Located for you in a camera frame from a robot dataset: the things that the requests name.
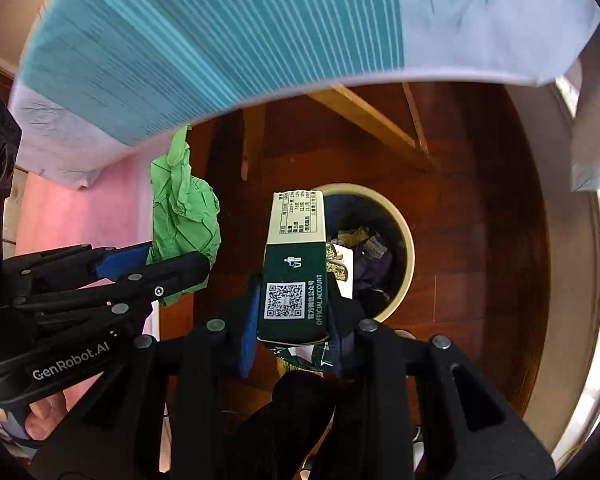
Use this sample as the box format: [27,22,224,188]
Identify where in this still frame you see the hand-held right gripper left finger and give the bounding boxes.
[30,272,267,480]

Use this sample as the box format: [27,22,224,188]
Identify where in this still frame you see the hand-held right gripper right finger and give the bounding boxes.
[325,280,557,480]

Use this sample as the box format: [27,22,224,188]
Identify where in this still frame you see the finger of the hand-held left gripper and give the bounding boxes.
[2,241,154,282]
[13,251,212,317]

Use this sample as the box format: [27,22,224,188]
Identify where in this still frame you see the green paper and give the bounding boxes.
[147,125,222,309]

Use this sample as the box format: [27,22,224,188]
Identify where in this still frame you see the dark green carton box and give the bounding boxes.
[256,190,339,362]

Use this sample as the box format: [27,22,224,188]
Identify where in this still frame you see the cream round trash bin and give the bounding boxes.
[319,183,415,324]

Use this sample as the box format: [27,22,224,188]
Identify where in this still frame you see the person's left hand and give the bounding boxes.
[0,390,77,442]

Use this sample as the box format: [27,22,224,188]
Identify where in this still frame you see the pink bed sheet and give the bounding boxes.
[14,152,162,411]

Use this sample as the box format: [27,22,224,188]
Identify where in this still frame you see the leaf printed tablecloth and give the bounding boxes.
[7,0,600,192]

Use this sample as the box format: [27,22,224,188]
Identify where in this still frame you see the wooden table frame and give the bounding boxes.
[240,82,432,182]

